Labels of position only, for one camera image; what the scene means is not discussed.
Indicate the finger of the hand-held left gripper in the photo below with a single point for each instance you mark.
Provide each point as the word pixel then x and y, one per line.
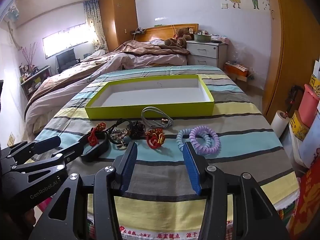
pixel 37 146
pixel 71 153

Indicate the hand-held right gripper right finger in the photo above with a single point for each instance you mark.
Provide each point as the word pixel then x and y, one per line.
pixel 191 171

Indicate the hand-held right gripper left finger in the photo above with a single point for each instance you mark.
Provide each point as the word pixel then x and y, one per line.
pixel 128 166

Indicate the black wristband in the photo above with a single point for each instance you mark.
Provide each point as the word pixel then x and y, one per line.
pixel 101 152

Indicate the small gold black hair clip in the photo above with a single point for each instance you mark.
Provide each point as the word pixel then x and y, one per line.
pixel 137 130

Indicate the green shallow cardboard box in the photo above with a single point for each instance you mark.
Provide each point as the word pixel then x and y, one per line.
pixel 150 112

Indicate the wooden shelf desk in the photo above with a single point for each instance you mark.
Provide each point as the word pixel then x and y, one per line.
pixel 35 81

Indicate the bed with pink brown duvet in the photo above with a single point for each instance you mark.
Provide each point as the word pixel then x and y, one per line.
pixel 75 80

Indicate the black office chair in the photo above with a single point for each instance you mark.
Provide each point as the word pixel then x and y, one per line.
pixel 66 60

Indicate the pink flower branches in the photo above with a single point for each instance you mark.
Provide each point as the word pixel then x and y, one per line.
pixel 29 55

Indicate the white paper roll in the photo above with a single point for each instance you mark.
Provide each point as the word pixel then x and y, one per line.
pixel 278 125

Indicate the window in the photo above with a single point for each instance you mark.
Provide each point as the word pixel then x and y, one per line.
pixel 65 41

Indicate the orange box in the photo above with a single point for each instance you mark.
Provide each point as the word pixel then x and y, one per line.
pixel 236 71

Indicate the yellow printed box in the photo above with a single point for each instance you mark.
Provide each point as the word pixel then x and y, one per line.
pixel 298 127

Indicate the brown blanket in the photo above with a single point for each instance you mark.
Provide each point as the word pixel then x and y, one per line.
pixel 140 49

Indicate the white nightstand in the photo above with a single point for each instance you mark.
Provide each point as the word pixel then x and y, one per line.
pixel 206 52

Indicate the red printed bag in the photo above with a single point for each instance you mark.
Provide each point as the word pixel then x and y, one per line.
pixel 307 205

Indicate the floral curtain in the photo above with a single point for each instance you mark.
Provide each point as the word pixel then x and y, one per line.
pixel 96 27

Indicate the brown teddy bear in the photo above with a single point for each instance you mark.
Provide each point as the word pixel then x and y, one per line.
pixel 178 38

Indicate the pink plastic bin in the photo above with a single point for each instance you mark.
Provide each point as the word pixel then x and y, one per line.
pixel 308 107

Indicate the green basin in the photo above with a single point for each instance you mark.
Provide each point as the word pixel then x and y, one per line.
pixel 202 38

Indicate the wooden headboard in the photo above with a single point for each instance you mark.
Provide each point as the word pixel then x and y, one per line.
pixel 160 31

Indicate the tall wooden wardrobe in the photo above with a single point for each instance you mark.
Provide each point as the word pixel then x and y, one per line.
pixel 117 20

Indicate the large wooden wardrobe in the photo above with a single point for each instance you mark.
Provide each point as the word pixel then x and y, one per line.
pixel 292 50

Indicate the white wall switch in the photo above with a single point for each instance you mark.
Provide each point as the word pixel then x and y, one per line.
pixel 224 6

